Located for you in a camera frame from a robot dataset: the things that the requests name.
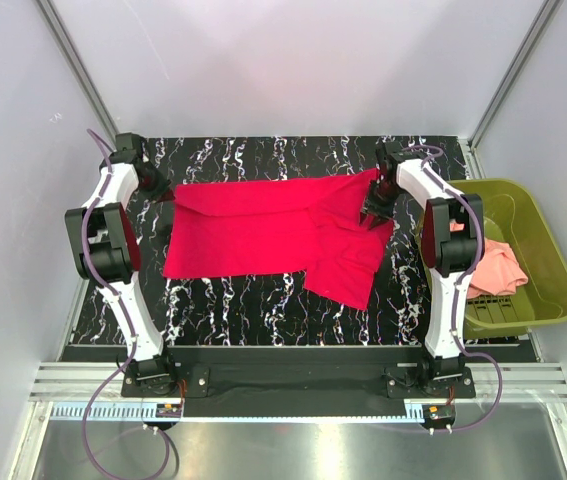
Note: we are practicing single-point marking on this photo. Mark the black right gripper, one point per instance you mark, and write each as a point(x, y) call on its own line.
point(368, 207)

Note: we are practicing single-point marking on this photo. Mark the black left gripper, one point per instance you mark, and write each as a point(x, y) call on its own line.
point(162, 193)

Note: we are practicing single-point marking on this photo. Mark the red t shirt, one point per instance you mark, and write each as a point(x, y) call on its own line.
point(309, 225)

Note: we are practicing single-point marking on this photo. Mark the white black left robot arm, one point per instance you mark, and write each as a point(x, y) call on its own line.
point(105, 251)

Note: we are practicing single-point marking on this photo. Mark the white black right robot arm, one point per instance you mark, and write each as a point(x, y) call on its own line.
point(452, 244)

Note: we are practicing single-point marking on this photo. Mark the olive green plastic bin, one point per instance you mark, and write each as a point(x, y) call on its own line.
point(512, 216)

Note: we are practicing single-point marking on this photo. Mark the pink t shirt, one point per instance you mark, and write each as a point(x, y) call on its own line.
point(498, 272)

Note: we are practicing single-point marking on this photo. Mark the left small connector board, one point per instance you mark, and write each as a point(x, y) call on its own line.
point(169, 410)

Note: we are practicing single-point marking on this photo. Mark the small connector board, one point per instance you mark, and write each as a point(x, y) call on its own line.
point(442, 413)
point(169, 410)

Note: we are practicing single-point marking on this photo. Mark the right small connector board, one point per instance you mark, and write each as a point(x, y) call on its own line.
point(442, 413)

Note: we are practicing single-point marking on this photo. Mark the left aluminium corner post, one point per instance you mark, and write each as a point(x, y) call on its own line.
point(61, 35)

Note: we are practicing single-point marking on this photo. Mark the aluminium corner post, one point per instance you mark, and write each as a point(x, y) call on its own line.
point(61, 35)
point(523, 54)

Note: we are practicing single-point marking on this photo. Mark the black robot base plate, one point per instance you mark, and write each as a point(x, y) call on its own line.
point(296, 382)

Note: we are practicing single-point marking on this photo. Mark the aluminium frame rail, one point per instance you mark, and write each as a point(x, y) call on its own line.
point(78, 392)

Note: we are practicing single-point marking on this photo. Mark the right aluminium corner post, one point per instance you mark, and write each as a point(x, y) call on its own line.
point(523, 54)

